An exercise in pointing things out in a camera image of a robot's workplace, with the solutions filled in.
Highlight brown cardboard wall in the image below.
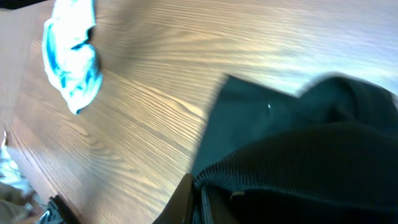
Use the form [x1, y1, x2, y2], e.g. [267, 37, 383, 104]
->
[1, 2, 43, 131]

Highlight black t-shirt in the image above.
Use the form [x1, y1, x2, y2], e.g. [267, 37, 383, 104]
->
[192, 76, 397, 223]

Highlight folded beige garment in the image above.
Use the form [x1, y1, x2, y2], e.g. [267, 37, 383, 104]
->
[1, 183, 43, 224]

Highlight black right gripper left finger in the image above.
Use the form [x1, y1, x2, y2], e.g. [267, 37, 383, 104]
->
[153, 174, 195, 224]

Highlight folded grey striped garment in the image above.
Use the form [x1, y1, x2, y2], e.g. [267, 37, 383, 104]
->
[1, 131, 32, 193]

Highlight light blue t-shirt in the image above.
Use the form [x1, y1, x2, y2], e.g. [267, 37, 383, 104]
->
[42, 0, 103, 114]

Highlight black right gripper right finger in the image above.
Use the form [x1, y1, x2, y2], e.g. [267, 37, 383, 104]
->
[201, 187, 239, 224]

